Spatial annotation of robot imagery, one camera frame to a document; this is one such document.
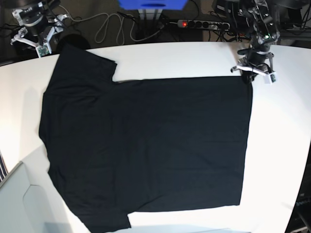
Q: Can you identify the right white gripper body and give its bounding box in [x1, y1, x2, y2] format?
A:
[10, 14, 67, 51]

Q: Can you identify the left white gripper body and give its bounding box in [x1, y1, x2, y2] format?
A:
[230, 50, 274, 82]

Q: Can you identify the black T-shirt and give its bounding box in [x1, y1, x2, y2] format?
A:
[39, 45, 253, 233]

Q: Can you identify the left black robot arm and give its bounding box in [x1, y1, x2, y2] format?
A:
[230, 0, 280, 84]

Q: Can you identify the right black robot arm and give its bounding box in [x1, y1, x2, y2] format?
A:
[6, 0, 68, 57]

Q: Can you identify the blue plastic box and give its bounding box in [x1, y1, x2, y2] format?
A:
[119, 0, 188, 10]

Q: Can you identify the black power strip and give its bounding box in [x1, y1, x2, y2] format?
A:
[177, 20, 230, 32]

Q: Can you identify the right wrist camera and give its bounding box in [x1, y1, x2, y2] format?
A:
[35, 43, 52, 58]

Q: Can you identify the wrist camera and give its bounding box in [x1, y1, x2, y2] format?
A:
[263, 72, 277, 84]
[35, 43, 52, 58]

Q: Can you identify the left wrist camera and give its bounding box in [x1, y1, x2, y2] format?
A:
[263, 72, 277, 84]

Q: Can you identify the grey looped cable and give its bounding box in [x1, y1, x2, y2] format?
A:
[52, 4, 162, 44]

